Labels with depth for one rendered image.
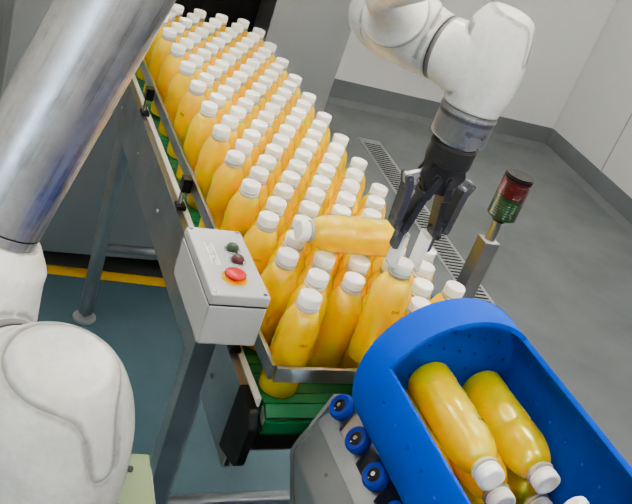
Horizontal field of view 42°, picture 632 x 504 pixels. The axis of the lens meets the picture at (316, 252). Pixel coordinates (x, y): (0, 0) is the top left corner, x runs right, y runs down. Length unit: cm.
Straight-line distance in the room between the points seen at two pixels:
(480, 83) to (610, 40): 527
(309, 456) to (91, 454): 71
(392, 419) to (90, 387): 54
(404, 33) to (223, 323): 53
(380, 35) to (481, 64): 15
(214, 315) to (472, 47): 56
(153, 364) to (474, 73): 191
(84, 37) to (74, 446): 37
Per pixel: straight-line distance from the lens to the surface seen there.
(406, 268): 138
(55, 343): 79
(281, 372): 140
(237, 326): 135
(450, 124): 127
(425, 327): 121
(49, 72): 84
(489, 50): 123
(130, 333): 300
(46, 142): 84
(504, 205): 178
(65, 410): 75
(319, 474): 141
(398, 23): 124
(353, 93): 590
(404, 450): 116
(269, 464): 267
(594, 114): 641
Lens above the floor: 181
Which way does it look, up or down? 28 degrees down
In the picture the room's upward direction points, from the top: 21 degrees clockwise
